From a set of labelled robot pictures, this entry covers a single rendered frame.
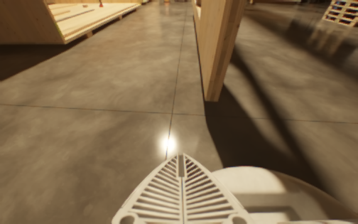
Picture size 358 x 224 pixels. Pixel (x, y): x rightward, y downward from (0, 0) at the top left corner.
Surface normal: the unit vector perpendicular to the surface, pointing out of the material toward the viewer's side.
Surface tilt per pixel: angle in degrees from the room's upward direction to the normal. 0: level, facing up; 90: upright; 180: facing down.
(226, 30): 92
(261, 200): 68
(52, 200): 0
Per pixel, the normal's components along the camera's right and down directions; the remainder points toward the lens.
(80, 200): 0.01, -0.72
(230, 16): -0.05, 0.73
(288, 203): 0.00, 0.38
